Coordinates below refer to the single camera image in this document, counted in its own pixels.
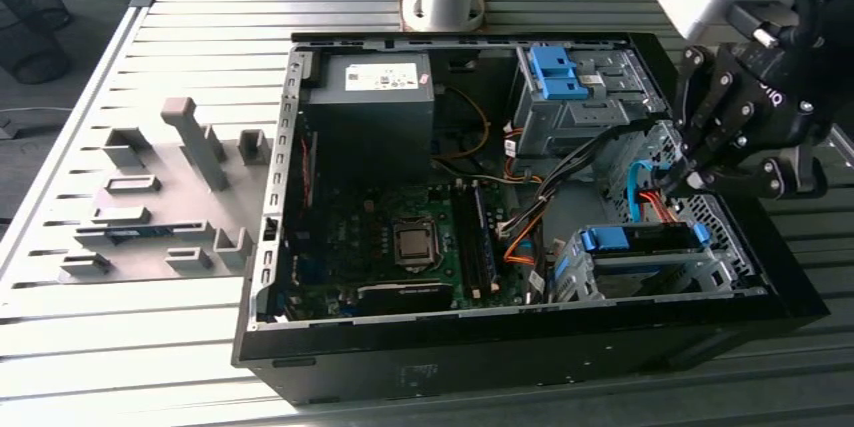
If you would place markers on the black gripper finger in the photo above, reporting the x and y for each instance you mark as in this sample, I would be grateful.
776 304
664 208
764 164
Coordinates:
753 177
707 97

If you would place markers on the hard disk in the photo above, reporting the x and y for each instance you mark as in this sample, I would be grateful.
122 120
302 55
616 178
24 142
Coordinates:
603 239

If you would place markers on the metal disk bay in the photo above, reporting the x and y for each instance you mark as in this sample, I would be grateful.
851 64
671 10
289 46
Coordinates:
653 259

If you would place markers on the metal optical drive cage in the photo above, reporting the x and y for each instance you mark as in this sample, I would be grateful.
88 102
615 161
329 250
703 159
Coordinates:
587 122

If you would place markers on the blue plastic drive latch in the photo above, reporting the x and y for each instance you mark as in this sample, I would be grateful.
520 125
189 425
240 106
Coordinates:
553 72

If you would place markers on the black RAM slot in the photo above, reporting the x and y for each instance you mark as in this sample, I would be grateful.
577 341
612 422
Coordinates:
463 242

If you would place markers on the grey power supply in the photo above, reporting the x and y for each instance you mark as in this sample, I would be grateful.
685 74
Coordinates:
373 117

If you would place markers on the CPU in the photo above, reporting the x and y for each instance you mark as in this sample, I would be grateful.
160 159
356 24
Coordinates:
415 242

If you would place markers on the CPU socket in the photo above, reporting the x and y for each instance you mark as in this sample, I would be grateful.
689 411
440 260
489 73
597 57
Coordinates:
395 257

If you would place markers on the black PC case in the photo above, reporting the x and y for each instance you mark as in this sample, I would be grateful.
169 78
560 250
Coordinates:
467 362

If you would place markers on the black graphics card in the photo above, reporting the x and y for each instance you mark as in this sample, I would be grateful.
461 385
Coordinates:
407 299

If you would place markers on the green motherboard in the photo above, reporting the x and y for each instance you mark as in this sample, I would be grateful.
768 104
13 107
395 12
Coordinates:
360 277

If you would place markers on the grey parts rack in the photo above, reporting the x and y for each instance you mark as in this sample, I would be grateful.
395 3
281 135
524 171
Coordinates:
166 207

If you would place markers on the RAM stick on rack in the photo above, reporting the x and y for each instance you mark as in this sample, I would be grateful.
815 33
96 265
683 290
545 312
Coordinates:
140 233

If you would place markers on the black mesh wastebasket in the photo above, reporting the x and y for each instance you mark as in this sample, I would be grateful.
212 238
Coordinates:
33 22

